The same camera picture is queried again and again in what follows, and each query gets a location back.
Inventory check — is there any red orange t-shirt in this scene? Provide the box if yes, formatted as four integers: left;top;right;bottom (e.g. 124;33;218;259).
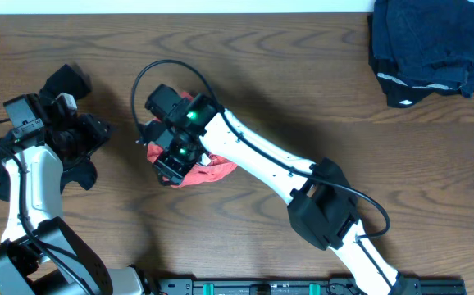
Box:
147;92;238;188

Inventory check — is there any black t-shirt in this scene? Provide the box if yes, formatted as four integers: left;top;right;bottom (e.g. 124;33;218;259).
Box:
0;64;98;202

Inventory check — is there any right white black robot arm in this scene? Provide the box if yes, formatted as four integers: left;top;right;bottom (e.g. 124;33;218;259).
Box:
143;84;403;294

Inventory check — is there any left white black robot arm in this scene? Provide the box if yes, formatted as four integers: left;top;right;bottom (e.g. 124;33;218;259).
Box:
0;93;147;294

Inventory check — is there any folded black garment white print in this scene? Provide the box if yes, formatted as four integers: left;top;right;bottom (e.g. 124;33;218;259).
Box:
367;14;460;108

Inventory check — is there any folded navy blue garment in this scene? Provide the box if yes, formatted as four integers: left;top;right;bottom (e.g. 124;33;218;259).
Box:
372;0;474;98

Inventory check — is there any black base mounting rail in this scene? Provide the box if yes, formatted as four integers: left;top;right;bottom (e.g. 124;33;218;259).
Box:
150;278;467;295

